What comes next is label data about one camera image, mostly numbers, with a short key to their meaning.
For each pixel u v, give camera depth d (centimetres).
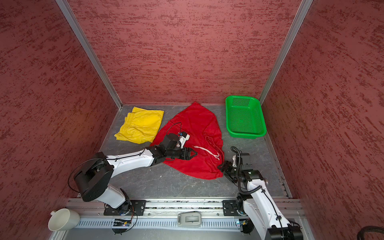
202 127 103
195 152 97
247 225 71
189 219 70
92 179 44
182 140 77
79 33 80
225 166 76
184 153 74
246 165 65
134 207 74
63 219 66
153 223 71
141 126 107
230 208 74
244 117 114
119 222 73
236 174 63
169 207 76
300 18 75
